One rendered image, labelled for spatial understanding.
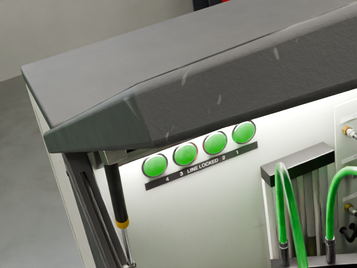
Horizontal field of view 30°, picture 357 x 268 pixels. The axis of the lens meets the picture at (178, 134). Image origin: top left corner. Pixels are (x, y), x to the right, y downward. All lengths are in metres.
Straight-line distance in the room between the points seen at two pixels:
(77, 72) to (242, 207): 0.42
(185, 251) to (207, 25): 0.46
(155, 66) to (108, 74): 0.09
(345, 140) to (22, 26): 3.75
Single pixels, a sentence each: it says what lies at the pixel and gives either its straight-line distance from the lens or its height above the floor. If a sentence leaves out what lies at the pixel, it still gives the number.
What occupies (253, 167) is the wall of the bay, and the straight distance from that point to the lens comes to 1.30.
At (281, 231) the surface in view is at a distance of 1.30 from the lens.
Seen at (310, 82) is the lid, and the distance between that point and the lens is 0.31.
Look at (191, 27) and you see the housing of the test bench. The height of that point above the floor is 1.50.
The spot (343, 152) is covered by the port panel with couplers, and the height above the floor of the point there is 1.25.
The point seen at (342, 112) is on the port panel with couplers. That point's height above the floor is 1.34.
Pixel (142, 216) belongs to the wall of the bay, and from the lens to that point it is 1.24.
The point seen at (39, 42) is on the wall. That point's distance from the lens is 4.98.
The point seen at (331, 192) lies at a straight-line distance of 1.23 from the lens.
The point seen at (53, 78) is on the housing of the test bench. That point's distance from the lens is 1.30.
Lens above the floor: 2.05
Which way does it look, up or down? 32 degrees down
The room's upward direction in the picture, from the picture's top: 11 degrees counter-clockwise
